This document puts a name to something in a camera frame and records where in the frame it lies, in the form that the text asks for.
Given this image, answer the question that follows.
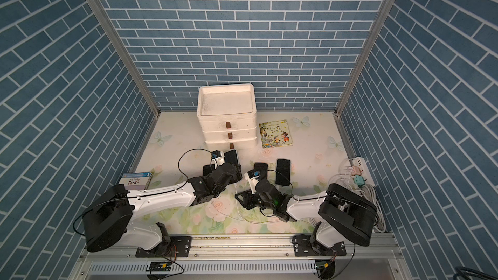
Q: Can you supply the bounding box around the phone with pale green case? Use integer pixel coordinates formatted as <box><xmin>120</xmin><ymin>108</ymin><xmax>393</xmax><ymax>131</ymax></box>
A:
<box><xmin>276</xmin><ymin>159</ymin><xmax>291</xmax><ymax>186</ymax></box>

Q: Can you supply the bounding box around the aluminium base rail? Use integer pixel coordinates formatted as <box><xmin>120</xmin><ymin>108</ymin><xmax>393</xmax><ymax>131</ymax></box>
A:
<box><xmin>70</xmin><ymin>233</ymin><xmax>411</xmax><ymax>279</ymax></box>

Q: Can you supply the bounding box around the small green circuit board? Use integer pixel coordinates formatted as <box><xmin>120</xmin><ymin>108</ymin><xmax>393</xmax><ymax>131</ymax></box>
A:
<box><xmin>146</xmin><ymin>261</ymin><xmax>171</xmax><ymax>274</ymax></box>

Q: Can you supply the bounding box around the white power strip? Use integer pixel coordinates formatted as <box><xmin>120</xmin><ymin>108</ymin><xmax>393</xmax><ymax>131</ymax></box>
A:
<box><xmin>349</xmin><ymin>157</ymin><xmax>376</xmax><ymax>186</ymax></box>

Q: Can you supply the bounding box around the dog cover book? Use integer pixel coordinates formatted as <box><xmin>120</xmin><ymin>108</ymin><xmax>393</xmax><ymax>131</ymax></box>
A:
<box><xmin>119</xmin><ymin>172</ymin><xmax>153</xmax><ymax>190</ymax></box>

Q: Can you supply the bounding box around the phone with orange case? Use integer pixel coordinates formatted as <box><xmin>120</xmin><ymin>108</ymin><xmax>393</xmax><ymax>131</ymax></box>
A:
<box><xmin>202</xmin><ymin>164</ymin><xmax>215</xmax><ymax>176</ymax></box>

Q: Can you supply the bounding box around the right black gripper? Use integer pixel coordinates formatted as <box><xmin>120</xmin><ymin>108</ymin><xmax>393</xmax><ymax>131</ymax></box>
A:
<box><xmin>234</xmin><ymin>188</ymin><xmax>276</xmax><ymax>211</ymax></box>

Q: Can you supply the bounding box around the colourful cartoon picture book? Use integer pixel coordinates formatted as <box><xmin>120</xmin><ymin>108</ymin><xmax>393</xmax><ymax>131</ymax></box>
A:
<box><xmin>259</xmin><ymin>120</ymin><xmax>293</xmax><ymax>149</ymax></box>

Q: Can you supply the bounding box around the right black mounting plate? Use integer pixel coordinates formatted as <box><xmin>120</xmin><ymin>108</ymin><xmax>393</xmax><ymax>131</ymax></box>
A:
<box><xmin>291</xmin><ymin>234</ymin><xmax>347</xmax><ymax>257</ymax></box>

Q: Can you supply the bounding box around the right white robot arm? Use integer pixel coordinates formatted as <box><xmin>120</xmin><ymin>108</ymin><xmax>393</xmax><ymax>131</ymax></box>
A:
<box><xmin>235</xmin><ymin>178</ymin><xmax>377</xmax><ymax>256</ymax></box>

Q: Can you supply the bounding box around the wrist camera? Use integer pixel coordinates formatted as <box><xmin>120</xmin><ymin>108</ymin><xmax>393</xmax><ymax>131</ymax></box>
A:
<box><xmin>211</xmin><ymin>150</ymin><xmax>225</xmax><ymax>167</ymax></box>
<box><xmin>245</xmin><ymin>169</ymin><xmax>260</xmax><ymax>194</ymax></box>

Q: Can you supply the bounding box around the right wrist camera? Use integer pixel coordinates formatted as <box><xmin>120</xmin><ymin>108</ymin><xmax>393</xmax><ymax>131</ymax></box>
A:
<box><xmin>245</xmin><ymin>169</ymin><xmax>260</xmax><ymax>194</ymax></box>

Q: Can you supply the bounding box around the white three-drawer storage box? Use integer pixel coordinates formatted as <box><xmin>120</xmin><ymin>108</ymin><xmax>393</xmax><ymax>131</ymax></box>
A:
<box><xmin>197</xmin><ymin>84</ymin><xmax>258</xmax><ymax>151</ymax></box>

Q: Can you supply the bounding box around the phone with red case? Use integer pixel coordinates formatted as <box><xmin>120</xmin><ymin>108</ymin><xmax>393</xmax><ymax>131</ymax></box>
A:
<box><xmin>254</xmin><ymin>162</ymin><xmax>268</xmax><ymax>180</ymax></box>

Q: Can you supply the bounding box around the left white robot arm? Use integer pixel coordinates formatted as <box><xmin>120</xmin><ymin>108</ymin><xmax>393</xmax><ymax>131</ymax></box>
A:
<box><xmin>82</xmin><ymin>163</ymin><xmax>242</xmax><ymax>257</ymax></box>

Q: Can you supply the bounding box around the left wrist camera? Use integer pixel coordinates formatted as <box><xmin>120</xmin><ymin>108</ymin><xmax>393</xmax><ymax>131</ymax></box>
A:
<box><xmin>211</xmin><ymin>150</ymin><xmax>225</xmax><ymax>167</ymax></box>

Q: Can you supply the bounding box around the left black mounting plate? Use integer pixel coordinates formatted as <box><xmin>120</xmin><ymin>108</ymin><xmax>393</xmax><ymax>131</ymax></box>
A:
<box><xmin>135</xmin><ymin>236</ymin><xmax>193</xmax><ymax>259</ymax></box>

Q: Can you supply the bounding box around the black mounting plate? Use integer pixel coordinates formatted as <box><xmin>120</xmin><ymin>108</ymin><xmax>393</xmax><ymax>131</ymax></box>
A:
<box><xmin>291</xmin><ymin>234</ymin><xmax>347</xmax><ymax>257</ymax></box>
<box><xmin>135</xmin><ymin>236</ymin><xmax>193</xmax><ymax>259</ymax></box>

